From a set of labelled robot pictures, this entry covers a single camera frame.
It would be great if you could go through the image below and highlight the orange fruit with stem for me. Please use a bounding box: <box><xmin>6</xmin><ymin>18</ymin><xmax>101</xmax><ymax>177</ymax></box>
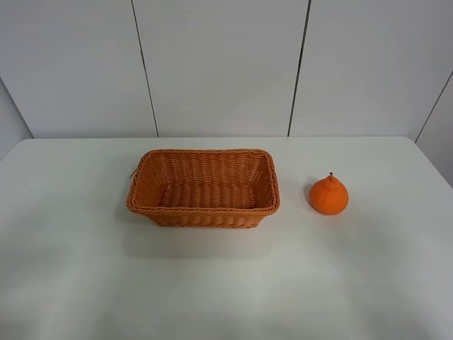
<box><xmin>308</xmin><ymin>172</ymin><xmax>349</xmax><ymax>215</ymax></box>

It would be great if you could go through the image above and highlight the orange woven wicker basket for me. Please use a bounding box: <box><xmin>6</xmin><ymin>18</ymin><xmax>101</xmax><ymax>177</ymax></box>
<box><xmin>126</xmin><ymin>149</ymin><xmax>280</xmax><ymax>228</ymax></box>

